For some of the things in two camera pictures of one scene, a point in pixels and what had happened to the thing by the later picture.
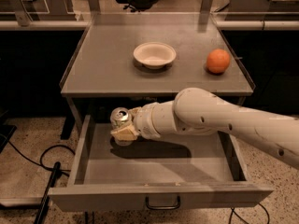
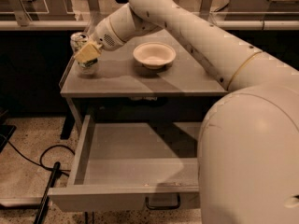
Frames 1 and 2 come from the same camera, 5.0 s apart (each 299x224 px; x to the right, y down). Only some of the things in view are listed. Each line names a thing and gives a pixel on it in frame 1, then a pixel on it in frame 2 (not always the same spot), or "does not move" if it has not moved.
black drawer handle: x=163 y=207 does not move
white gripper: x=146 y=122 -> x=104 y=36
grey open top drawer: x=181 y=170 does not move
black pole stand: x=45 y=203 does not move
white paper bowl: x=154 y=55 does not move
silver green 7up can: x=120 y=118 -> x=77 y=40
